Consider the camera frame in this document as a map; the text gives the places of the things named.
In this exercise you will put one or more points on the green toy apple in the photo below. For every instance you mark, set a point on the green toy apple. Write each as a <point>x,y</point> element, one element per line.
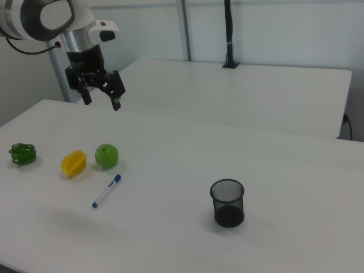
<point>106,156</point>

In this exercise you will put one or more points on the yellow toy starfruit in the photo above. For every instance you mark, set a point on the yellow toy starfruit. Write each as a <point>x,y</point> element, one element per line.
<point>74,163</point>

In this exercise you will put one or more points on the black mesh pen cup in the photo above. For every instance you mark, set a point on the black mesh pen cup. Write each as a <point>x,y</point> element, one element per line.
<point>229,214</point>

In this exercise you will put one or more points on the white marker with blue cap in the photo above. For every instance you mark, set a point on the white marker with blue cap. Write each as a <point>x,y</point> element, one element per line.
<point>106,191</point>

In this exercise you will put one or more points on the grey partition post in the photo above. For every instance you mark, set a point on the grey partition post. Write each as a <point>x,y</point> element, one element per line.
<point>185,28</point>

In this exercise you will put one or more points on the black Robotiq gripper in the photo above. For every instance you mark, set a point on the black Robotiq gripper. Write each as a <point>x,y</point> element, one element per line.
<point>85,62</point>

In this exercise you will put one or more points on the white side table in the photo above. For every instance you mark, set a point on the white side table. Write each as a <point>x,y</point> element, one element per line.
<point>227,94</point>

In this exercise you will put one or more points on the black camera pole with base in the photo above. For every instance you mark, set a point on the black camera pole with base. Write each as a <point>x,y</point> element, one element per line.
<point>229,34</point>

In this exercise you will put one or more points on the green toy bell pepper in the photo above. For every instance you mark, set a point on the green toy bell pepper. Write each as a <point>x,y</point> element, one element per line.
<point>23,155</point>

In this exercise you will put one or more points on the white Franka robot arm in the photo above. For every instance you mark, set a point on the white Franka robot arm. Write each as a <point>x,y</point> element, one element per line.
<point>54,14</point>

